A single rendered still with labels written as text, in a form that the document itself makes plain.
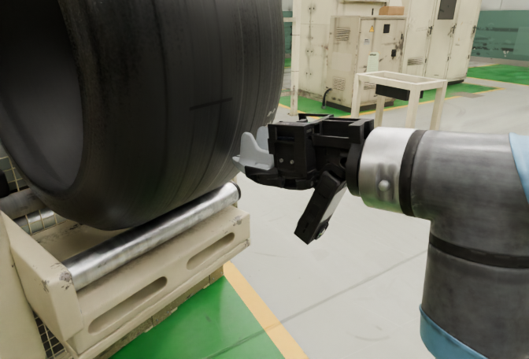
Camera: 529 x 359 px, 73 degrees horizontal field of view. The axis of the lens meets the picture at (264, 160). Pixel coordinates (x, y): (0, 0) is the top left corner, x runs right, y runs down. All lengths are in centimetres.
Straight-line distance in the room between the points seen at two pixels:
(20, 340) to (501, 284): 61
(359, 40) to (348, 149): 455
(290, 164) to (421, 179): 16
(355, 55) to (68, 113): 431
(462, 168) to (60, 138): 76
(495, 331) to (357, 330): 135
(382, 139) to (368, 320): 144
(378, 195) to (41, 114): 72
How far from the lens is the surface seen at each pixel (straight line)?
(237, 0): 46
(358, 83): 307
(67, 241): 85
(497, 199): 34
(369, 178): 37
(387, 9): 538
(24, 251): 57
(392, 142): 37
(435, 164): 35
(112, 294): 58
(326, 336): 166
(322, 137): 41
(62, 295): 51
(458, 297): 37
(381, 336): 171
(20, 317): 65
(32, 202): 81
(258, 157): 47
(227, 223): 69
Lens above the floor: 123
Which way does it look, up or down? 22 degrees down
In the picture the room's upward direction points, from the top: straight up
